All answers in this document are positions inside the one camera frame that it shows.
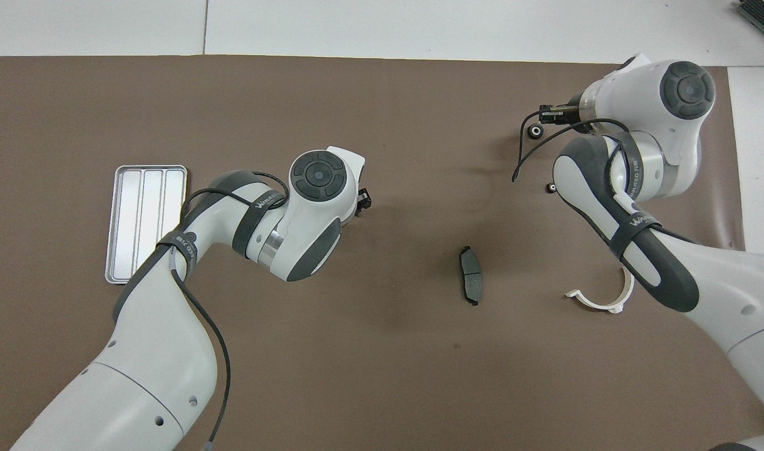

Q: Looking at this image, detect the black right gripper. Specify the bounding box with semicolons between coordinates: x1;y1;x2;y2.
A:
539;100;586;129

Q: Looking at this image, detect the silver metal tray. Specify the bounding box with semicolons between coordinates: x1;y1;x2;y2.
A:
105;165;188;286

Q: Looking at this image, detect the white curved plastic bracket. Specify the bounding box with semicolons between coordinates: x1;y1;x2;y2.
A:
565;268;635;314

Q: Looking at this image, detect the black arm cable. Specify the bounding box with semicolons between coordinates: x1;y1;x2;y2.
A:
169;169;290;451
512;108;633;184

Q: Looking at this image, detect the brown table mat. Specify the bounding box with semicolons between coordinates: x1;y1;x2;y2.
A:
0;55;764;451

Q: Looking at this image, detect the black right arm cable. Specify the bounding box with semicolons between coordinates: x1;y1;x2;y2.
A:
512;108;633;184

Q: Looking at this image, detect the long grey brake pad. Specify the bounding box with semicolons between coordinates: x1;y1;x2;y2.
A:
458;246;484;307

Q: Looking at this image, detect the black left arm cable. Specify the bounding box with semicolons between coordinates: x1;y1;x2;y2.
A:
169;169;290;451

